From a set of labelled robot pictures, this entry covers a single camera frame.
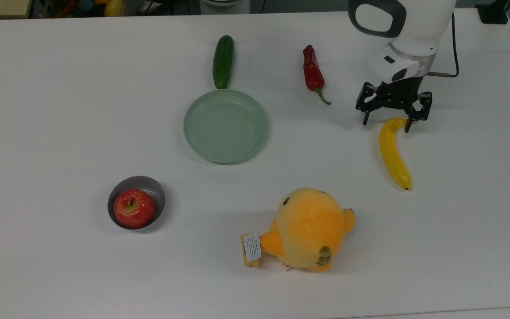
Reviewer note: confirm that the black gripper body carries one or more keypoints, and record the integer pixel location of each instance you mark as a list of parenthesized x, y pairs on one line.
[(396, 95)]

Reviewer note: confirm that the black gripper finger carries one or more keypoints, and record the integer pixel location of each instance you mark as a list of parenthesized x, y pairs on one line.
[(409, 124), (366, 118)]

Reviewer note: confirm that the yellow banana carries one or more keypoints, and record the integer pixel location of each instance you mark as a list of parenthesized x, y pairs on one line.
[(392, 155)]

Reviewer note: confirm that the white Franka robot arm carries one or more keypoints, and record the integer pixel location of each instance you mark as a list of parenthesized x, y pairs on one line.
[(419, 26)]

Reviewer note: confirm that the pale green plastic plate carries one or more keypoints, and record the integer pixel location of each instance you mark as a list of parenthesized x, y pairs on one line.
[(226, 126)]

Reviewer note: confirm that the red chili pepper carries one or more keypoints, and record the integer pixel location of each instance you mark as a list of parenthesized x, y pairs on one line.
[(312, 71)]

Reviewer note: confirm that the orange plush toy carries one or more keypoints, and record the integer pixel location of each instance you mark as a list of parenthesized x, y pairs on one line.
[(308, 226)]

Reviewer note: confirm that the green cucumber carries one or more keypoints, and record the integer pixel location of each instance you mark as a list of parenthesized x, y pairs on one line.
[(223, 62)]

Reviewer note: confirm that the white round bin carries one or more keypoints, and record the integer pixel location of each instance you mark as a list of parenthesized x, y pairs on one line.
[(224, 6)]

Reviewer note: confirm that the small grey bowl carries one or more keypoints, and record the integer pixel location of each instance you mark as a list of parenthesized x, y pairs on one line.
[(148, 186)]

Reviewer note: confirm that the red apple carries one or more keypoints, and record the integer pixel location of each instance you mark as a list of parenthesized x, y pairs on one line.
[(134, 209)]

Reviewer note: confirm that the yellow toy fruit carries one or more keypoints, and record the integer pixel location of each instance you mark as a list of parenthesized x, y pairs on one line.
[(113, 8)]

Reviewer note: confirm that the black clamp mount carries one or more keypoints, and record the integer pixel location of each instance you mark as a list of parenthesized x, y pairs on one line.
[(494, 13)]

